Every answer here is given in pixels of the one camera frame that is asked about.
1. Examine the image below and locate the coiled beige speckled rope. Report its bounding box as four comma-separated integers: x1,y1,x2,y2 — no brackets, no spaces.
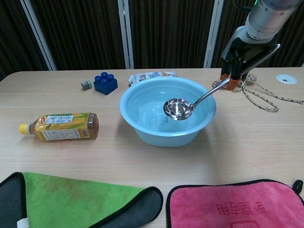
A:
212,73,304,113

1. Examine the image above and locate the pink cloth black trim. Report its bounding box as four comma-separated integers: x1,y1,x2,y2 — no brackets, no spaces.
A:
165,179,304,228

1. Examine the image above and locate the blue toy building block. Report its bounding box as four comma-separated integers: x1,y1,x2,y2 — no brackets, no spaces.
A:
93,71,118,96

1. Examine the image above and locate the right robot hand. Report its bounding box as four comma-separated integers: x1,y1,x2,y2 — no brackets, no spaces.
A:
219,25,281,92

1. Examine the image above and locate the white snack packet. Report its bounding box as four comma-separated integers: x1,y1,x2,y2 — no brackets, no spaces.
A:
128,71,178,86

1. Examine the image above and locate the green and grey cloth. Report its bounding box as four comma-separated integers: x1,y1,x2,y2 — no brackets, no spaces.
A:
0,171,164,228

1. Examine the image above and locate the silver metal ladle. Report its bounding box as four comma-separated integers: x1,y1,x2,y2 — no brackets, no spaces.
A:
162,43,281,121

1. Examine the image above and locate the white table cable grommet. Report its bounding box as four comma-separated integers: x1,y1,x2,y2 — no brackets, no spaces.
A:
275,73,298,84

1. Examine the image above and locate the small grey cube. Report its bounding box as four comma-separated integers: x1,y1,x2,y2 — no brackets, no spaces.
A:
80,80,93,91

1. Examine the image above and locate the silver partition post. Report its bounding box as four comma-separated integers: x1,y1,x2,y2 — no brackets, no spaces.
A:
203,0,224,69
117,0,134,70
19,0,57,71

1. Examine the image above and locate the light blue plastic basin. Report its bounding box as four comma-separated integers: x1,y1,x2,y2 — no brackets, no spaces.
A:
119,76,217,148

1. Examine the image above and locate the corn tea bottle yellow cap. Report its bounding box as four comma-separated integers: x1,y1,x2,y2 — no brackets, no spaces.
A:
19,112,99,142

